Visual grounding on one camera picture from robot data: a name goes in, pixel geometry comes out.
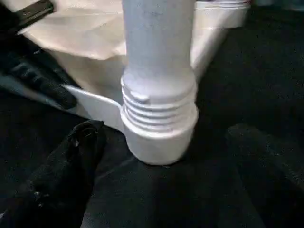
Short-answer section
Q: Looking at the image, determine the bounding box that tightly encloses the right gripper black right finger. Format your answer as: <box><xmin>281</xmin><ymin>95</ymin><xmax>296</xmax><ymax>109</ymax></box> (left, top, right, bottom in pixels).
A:
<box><xmin>225</xmin><ymin>123</ymin><xmax>304</xmax><ymax>228</ymax></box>

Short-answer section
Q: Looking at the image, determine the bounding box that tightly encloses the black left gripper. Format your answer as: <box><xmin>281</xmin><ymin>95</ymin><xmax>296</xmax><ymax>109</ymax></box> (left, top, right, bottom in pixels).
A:
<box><xmin>0</xmin><ymin>0</ymin><xmax>77</xmax><ymax>110</ymax></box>

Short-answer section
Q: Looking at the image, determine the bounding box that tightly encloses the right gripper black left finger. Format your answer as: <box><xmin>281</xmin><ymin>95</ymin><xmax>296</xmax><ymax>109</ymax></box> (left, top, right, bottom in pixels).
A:
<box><xmin>0</xmin><ymin>119</ymin><xmax>105</xmax><ymax>228</ymax></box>

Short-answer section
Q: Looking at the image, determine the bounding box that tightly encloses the white plastic table top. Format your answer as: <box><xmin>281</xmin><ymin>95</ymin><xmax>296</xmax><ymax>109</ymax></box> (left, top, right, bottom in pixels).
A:
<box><xmin>17</xmin><ymin>0</ymin><xmax>249</xmax><ymax>166</ymax></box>

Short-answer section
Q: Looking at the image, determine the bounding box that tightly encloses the white plastic table leg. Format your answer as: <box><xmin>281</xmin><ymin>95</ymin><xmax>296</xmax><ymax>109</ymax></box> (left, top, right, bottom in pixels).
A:
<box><xmin>119</xmin><ymin>0</ymin><xmax>200</xmax><ymax>138</ymax></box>

